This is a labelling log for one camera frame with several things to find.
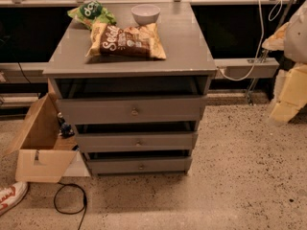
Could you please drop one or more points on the grey bottom drawer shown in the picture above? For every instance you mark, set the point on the grey bottom drawer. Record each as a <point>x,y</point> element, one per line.
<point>140,165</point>

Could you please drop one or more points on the grey drawer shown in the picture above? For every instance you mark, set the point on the grey drawer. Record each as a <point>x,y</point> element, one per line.
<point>131,110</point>
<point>137,141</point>
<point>140,165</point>

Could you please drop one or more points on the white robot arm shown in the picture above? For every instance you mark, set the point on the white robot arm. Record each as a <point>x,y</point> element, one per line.
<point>290,88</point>

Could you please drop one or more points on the grey top drawer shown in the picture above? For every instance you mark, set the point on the grey top drawer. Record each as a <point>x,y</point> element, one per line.
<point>131,110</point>

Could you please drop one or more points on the grey drawer cabinet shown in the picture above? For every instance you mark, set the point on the grey drawer cabinet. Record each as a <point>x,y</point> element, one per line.
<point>187,70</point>

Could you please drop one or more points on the grey middle drawer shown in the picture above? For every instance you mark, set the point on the grey middle drawer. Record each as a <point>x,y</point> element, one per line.
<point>137,141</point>

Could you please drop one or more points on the open cardboard box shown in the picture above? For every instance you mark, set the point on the open cardboard box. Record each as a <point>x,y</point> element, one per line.
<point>43,156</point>

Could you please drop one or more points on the brown chip bag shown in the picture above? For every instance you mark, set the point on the brown chip bag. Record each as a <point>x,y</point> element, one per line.
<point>140,41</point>

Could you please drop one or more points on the blue bottle in box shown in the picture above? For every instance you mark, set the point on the blue bottle in box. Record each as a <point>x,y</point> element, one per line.
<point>65,130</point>

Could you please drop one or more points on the white bowl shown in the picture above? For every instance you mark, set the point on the white bowl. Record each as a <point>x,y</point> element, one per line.
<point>144,14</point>

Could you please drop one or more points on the metal pole stand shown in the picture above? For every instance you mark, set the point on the metal pole stand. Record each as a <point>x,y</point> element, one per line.
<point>277,41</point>

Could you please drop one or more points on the green chip bag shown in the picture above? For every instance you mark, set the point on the green chip bag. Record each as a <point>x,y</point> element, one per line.
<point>90,12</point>

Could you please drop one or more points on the white red sneaker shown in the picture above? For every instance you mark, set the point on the white red sneaker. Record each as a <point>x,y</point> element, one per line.
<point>11,196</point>

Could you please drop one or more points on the grey window ledge rail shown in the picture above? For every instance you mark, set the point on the grey window ledge rail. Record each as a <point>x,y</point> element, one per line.
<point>237,68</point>

